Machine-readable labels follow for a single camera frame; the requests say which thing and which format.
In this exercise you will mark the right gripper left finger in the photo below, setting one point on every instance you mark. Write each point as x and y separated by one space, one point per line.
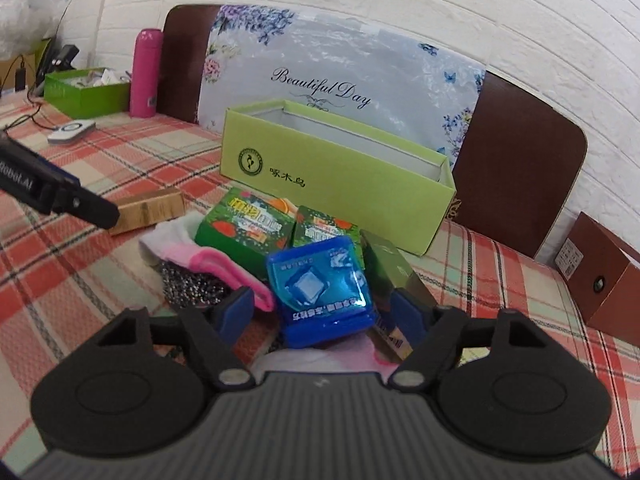
211 333

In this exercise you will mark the tan wooden-look box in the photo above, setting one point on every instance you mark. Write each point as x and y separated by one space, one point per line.
147 209

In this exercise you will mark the blue plastic gum box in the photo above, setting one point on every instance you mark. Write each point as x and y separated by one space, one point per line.
321 292

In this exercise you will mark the white round charger device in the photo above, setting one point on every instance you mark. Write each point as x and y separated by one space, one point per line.
71 131

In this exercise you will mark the pink thermos bottle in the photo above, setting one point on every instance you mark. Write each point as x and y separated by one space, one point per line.
145 73

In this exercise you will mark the floral pillow Beautiful Day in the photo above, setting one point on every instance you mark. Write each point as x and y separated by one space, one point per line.
396 83

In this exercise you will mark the brown open cardboard box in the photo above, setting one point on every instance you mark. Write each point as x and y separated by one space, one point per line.
603 276

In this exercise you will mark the dark green slim box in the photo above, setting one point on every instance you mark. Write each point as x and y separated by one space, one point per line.
385 270

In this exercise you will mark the dark brown headboard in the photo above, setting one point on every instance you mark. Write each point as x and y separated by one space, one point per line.
516 168

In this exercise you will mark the black phone stand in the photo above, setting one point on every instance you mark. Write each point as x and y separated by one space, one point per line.
55 60

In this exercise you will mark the metal scouring pad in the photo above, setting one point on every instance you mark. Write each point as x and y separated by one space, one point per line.
183 288

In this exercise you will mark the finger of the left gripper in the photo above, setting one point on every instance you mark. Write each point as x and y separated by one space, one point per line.
36 182

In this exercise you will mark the large green cardboard box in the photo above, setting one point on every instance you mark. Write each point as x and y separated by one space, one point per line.
383 183

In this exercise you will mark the green fruit candy box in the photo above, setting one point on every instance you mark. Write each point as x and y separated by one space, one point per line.
247 229

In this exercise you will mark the green box with items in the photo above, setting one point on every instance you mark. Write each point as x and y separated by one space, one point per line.
61 90

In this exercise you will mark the plaid bed sheet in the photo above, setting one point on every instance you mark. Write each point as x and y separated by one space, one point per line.
62 279

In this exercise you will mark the white pink sock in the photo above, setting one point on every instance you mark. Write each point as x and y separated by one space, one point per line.
173 241

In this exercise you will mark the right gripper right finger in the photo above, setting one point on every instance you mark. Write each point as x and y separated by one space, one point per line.
433 332

